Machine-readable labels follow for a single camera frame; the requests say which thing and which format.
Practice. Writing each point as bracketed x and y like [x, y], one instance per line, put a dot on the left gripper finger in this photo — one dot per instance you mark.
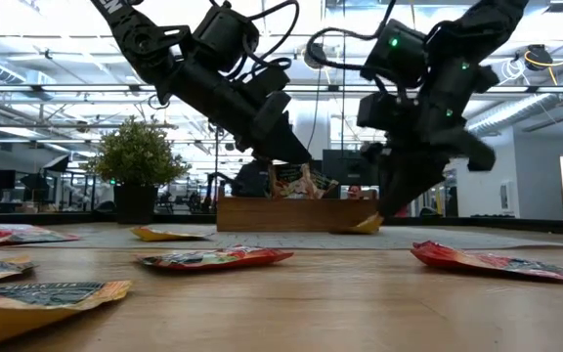
[286, 149]

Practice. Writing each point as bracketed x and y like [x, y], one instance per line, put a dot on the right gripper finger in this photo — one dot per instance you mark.
[403, 186]

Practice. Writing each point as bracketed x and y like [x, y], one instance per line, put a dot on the wooden compartment tray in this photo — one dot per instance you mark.
[286, 217]

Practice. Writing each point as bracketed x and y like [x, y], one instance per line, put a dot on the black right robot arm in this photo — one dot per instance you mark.
[457, 73]

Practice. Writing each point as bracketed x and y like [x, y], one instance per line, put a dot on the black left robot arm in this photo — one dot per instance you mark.
[198, 93]

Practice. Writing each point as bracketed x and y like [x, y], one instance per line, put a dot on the red strawberry tea bag sachet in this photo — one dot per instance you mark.
[22, 234]
[457, 259]
[242, 259]

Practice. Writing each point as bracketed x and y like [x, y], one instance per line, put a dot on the person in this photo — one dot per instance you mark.
[252, 183]

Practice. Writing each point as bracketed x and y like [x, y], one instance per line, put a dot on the green potted artificial plant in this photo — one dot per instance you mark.
[137, 156]

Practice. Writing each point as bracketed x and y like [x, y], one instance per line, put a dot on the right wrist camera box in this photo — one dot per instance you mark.
[376, 110]

